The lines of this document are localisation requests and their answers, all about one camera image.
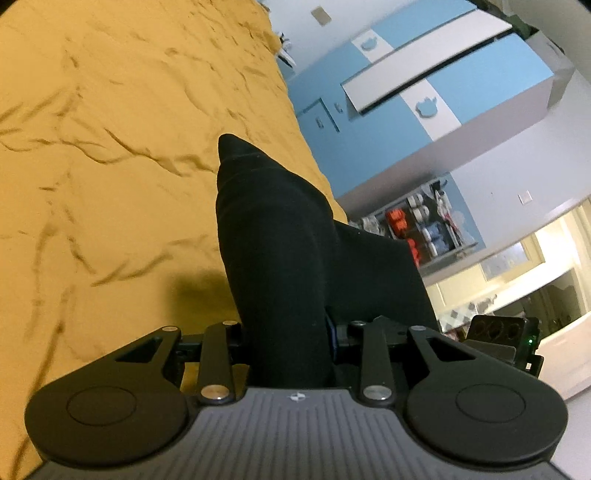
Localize blue and white wardrobe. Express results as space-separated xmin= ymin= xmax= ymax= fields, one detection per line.
xmin=286 ymin=0 xmax=575 ymax=199

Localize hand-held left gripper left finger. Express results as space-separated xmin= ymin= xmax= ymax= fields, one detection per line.
xmin=115 ymin=320 xmax=251 ymax=405

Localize black pants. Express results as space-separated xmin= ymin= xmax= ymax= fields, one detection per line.
xmin=215 ymin=134 xmax=439 ymax=389

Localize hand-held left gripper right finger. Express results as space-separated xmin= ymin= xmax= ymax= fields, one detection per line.
xmin=324 ymin=314 xmax=482 ymax=403

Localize shelf with storage boxes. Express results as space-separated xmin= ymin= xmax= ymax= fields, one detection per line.
xmin=358 ymin=180 xmax=478 ymax=268

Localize yellow bed sheet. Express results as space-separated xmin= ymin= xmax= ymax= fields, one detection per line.
xmin=0 ymin=0 xmax=352 ymax=480

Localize blue bedside cabinet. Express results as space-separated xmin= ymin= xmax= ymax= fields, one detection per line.
xmin=295 ymin=97 xmax=345 ymax=136

